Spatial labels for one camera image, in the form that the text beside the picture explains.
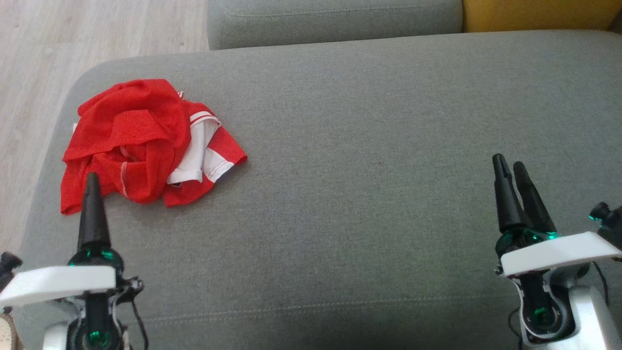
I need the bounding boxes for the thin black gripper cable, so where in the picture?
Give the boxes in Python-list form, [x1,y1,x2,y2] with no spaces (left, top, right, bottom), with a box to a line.
[590,260,612,312]
[129,280,149,350]

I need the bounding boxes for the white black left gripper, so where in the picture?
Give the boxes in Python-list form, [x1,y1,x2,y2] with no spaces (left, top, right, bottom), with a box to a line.
[0,172,145,350]

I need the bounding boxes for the red white basketball jersey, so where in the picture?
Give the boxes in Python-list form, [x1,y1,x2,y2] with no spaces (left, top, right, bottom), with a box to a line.
[163,90,248,207]

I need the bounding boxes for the grey sofa seat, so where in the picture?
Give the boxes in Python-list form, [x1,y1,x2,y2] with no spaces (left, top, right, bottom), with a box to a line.
[10,30,622,350]

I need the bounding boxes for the thin black left gripper cable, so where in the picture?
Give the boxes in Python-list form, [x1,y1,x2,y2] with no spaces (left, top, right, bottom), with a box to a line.
[129,280,149,350]

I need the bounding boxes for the grey sofa back cushion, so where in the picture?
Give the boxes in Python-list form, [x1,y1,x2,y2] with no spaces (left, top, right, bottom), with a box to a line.
[207,0,464,51]

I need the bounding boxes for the red white-striped basketball shorts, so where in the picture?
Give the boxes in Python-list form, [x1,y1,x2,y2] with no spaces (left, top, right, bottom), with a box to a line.
[60,79,192,215]

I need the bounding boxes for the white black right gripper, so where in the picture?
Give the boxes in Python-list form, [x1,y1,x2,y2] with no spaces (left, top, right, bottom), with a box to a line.
[492,154,622,346]

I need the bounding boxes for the yellow cushion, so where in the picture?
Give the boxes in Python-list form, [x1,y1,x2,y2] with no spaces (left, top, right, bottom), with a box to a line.
[462,0,622,33]

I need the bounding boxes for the thin black right gripper cable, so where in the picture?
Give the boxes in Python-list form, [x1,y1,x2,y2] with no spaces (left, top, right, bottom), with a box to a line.
[590,260,612,312]

